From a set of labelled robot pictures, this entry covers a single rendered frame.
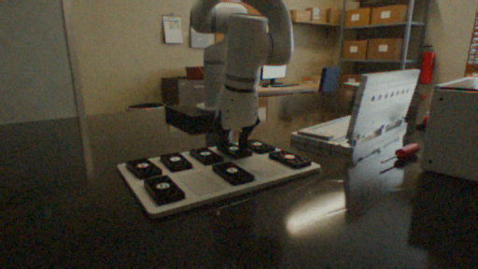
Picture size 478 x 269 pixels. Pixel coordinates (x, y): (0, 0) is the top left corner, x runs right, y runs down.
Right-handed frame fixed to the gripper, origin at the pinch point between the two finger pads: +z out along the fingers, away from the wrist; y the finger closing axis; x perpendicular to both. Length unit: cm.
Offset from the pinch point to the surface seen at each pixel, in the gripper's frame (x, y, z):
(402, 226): 43.0, -4.0, -5.6
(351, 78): -224, -364, 61
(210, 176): 11.3, 12.8, 0.1
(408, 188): 36.2, -18.7, -4.2
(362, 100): 15.0, -27.6, -14.8
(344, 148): 14.6, -26.3, -1.0
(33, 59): -288, 45, 42
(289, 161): 15.0, -5.9, -1.7
